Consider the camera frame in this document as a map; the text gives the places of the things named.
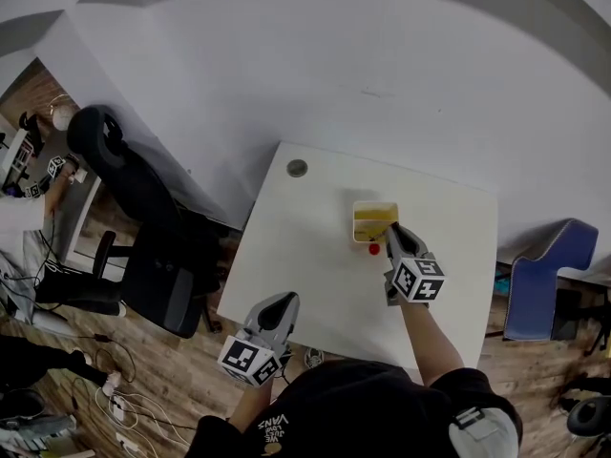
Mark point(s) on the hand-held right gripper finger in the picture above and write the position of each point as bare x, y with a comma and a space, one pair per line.
393, 253
413, 246

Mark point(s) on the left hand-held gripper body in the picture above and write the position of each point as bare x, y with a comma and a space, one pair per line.
248, 360

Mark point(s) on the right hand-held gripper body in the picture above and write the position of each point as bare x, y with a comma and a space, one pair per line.
417, 279

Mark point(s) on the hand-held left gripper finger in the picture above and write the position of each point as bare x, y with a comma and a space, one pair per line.
288, 325
267, 313

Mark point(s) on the person's left forearm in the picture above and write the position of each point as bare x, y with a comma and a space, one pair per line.
250, 408

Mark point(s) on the grey shoulder pouch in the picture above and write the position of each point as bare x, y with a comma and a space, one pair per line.
484, 434

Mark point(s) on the person's right forearm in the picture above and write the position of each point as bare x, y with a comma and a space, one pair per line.
429, 337

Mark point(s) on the person's white shoe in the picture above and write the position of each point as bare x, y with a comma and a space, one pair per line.
313, 357

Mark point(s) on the teal object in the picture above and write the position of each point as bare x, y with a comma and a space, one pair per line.
501, 285

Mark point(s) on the person's black t-shirt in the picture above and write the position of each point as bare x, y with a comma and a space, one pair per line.
358, 408

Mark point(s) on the blue chair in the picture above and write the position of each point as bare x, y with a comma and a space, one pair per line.
534, 289

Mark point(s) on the grey round desk grommet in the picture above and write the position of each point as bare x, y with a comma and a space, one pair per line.
297, 168

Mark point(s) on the white power strip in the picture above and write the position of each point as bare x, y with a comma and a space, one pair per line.
119, 407

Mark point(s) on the black office chair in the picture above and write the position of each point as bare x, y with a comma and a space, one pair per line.
153, 236

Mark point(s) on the black bag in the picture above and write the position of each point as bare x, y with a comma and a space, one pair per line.
76, 289

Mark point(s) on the white side table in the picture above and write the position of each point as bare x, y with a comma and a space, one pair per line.
82, 217

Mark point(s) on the black round stool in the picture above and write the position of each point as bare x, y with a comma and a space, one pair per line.
591, 418

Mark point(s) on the white round fan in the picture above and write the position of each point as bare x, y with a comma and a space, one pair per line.
62, 116

